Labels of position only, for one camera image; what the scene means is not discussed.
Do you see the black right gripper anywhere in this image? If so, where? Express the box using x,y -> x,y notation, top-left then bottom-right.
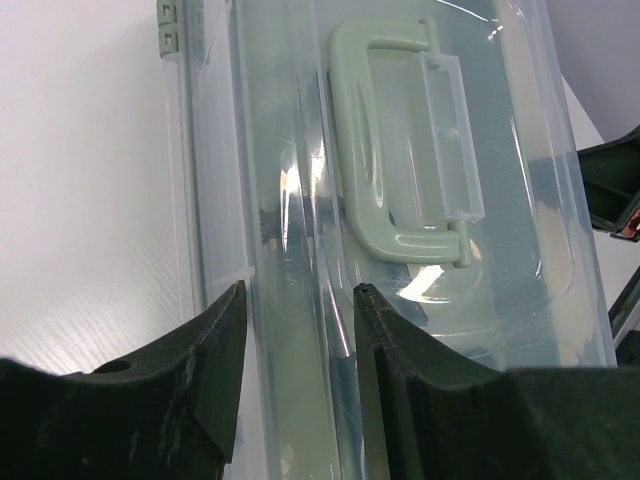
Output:
578,127 -> 639,240

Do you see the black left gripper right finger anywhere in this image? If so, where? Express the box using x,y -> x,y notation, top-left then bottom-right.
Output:
353,284 -> 639,479

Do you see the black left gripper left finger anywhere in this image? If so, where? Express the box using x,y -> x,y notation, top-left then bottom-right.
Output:
1,282 -> 247,479

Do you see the green plastic tool box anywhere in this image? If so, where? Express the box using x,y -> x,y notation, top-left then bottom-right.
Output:
157,1 -> 615,479

